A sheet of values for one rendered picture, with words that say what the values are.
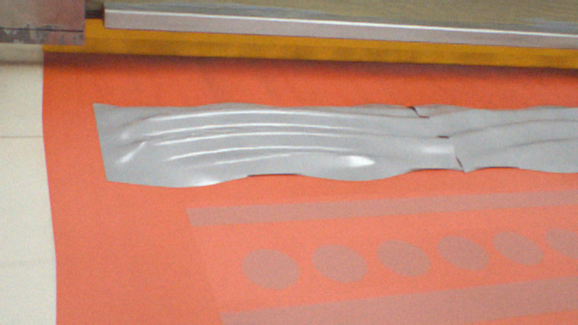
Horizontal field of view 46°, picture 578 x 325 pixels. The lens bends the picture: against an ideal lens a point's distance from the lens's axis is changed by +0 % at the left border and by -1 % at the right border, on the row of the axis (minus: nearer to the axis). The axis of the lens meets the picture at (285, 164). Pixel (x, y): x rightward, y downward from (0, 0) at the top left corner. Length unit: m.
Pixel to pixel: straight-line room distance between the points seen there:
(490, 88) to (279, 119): 0.17
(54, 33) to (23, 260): 0.14
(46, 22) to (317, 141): 0.15
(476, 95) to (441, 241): 0.17
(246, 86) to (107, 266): 0.17
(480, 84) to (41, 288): 0.33
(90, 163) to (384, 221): 0.13
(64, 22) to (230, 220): 0.14
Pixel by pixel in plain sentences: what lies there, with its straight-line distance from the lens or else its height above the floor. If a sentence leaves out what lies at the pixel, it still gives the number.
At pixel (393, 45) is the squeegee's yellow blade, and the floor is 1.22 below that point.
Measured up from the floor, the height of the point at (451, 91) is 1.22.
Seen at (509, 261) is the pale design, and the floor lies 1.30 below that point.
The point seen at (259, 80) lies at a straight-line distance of 0.41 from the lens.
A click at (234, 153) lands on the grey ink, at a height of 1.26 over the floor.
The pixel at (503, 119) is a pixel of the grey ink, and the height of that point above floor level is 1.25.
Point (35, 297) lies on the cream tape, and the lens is 0.25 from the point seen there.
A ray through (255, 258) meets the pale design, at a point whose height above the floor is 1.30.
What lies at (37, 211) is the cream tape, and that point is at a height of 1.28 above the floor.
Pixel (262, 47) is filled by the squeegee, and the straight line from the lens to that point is 0.42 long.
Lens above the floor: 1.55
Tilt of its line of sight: 59 degrees down
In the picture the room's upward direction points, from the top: 36 degrees clockwise
